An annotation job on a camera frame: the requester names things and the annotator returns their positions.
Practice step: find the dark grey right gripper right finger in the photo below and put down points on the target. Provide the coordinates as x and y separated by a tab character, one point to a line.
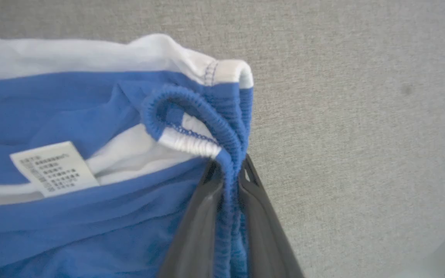
265	231

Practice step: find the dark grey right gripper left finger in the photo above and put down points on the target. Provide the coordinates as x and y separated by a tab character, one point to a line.
197	231

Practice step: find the blue and white shorts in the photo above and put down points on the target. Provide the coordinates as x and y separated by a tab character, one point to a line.
91	173

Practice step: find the grey fabric sofa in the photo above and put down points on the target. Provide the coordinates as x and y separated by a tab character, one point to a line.
354	116

